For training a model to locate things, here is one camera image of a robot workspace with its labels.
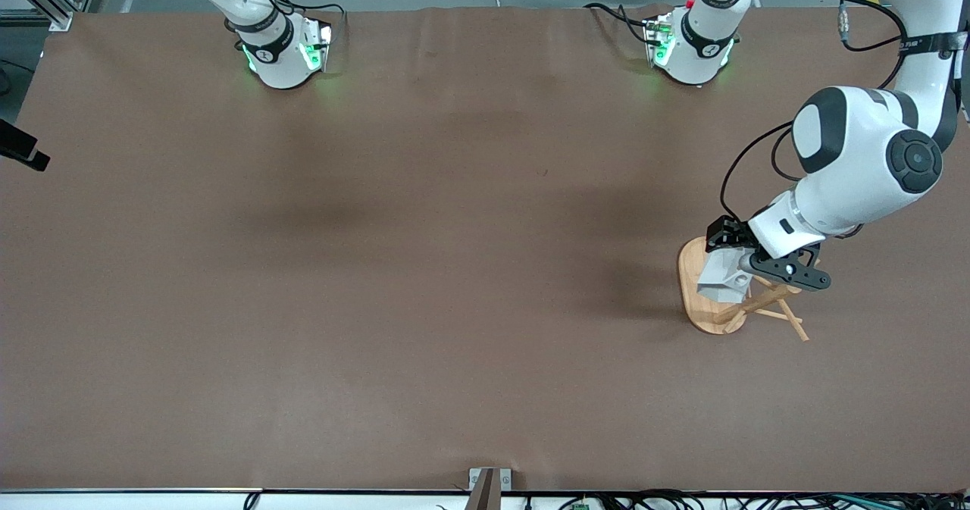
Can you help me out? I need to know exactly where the white faceted cup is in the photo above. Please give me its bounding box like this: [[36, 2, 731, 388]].
[[696, 249, 753, 305]]

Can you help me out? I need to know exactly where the wooden cup rack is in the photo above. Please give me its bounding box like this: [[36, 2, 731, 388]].
[[677, 236, 811, 343]]

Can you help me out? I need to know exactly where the brown table cover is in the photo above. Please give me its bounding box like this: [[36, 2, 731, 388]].
[[0, 6, 970, 492]]

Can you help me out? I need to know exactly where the black left arm base cable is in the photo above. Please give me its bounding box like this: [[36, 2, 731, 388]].
[[584, 2, 654, 45]]

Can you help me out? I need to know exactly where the black arm base cable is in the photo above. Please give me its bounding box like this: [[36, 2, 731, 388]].
[[269, 0, 347, 41], [584, 2, 654, 45]]

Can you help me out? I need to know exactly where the grey metal bracket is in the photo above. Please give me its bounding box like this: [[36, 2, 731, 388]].
[[468, 468, 513, 493]]

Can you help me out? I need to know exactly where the brown camera post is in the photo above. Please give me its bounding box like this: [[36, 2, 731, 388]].
[[464, 471, 502, 510]]

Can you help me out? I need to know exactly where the black right arm base cable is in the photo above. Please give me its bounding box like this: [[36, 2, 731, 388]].
[[269, 0, 347, 41]]

